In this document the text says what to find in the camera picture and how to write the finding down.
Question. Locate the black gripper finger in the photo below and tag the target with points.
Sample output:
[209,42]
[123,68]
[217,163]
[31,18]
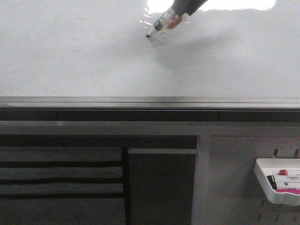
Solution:
[193,6]
[180,6]

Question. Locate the white black-tipped whiteboard marker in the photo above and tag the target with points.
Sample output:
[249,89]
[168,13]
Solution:
[167,21]

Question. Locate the dark grey cabinet panel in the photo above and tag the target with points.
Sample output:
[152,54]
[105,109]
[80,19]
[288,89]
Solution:
[162,186]

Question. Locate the red-capped marker in tray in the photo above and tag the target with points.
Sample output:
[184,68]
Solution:
[289,172]

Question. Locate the black-capped marker upper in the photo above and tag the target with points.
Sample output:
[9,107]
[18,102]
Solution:
[282,178]

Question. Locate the black-capped marker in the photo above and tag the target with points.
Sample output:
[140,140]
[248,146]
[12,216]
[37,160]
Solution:
[282,178]
[285,185]

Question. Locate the white plastic marker tray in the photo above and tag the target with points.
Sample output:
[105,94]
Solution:
[271,166]

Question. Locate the grey pegboard panel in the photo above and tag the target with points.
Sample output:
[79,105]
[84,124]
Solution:
[234,195]

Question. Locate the black-capped marker lower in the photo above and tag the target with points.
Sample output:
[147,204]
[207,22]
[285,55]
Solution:
[285,185]

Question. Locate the pink eraser in tray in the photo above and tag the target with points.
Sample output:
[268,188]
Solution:
[292,191]

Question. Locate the white whiteboard with aluminium frame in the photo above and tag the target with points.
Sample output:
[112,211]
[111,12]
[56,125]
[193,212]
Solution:
[231,54]

